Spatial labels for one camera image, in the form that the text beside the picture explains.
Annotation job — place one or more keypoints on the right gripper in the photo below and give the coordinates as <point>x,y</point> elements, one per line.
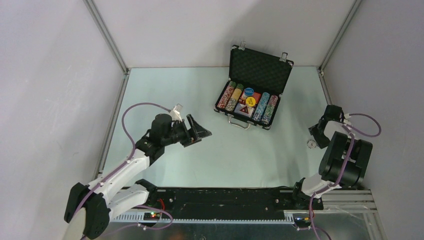
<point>321,142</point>

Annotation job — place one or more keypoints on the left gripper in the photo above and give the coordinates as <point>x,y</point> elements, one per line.
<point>188,135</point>

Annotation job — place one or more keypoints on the white poker chip front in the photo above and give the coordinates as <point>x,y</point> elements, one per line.
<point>311,144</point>

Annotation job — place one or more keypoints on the blue playing card deck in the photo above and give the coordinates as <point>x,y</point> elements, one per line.
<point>251,111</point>

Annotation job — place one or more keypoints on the all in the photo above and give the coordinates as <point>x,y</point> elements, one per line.
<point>242,110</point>

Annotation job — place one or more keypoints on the yellow big blind button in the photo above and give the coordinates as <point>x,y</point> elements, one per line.
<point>250,101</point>

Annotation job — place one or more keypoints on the black poker set case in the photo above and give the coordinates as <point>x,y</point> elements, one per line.
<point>260,71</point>

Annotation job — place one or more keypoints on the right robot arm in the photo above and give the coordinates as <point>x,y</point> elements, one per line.
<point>281,158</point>

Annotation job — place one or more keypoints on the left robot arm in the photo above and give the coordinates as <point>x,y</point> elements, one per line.
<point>101,200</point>

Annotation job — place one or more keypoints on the red poker chip stack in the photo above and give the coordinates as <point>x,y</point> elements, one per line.
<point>223,101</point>

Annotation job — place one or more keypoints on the grey poker chip stack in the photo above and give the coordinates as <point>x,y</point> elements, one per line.
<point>234,97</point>

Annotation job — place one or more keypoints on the blue dealer button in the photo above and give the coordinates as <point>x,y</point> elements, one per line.
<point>248,91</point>

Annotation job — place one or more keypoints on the light blue chip stack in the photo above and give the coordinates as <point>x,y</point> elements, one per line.
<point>261,106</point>

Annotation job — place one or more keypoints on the red card deck in case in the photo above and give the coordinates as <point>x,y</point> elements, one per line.
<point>256,96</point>

